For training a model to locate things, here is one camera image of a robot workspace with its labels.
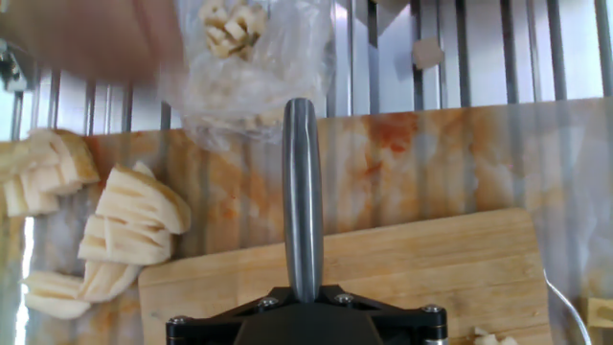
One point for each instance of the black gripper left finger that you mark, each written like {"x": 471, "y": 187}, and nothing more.
{"x": 201, "y": 330}

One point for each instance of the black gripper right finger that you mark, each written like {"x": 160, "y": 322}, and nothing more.
{"x": 412, "y": 328}

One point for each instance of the steel cleaver knife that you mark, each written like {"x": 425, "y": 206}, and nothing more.
{"x": 302, "y": 201}

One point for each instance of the plastic bag of lotus pieces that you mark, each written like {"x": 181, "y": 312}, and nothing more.
{"x": 249, "y": 81}

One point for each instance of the thin cut lotus slices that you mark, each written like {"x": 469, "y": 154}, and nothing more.
{"x": 493, "y": 339}

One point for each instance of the flat lotus root slice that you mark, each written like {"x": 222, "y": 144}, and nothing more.
{"x": 52, "y": 294}

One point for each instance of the person's bare hand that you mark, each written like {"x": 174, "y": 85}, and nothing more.
{"x": 91, "y": 33}

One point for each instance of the bamboo cutting board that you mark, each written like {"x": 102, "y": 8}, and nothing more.
{"x": 431, "y": 268}

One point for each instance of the metal bowl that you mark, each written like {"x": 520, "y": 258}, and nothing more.
{"x": 572, "y": 306}

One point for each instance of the marble pattern plastic sheet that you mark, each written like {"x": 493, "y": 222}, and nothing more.
{"x": 431, "y": 158}

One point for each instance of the wooden peg rack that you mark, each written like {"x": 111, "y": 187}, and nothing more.
{"x": 601, "y": 314}

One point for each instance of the tiny wooden piece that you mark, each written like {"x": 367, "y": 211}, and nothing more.
{"x": 428, "y": 53}

